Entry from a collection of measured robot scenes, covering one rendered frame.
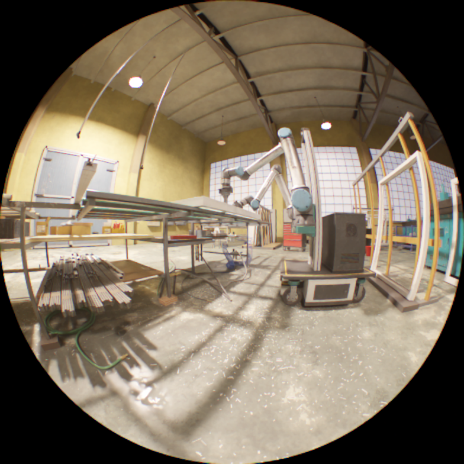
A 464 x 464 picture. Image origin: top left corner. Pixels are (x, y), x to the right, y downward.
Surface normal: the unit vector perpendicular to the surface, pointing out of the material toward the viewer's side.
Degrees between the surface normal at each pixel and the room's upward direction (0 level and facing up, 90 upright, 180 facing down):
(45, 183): 90
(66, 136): 90
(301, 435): 0
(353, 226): 90
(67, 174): 90
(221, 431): 0
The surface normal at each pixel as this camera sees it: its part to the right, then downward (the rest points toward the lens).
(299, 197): -0.53, 0.09
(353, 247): -0.33, 0.00
